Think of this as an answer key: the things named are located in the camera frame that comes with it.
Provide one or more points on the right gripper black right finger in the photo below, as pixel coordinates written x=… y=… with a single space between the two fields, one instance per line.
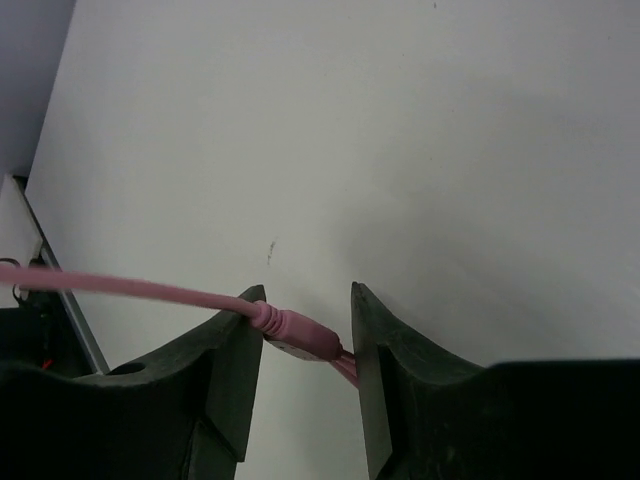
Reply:
x=429 y=414

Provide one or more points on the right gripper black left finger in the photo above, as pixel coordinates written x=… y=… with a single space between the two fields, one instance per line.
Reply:
x=182 y=411

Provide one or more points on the aluminium rail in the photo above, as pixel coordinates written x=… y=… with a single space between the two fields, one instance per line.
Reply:
x=90 y=347

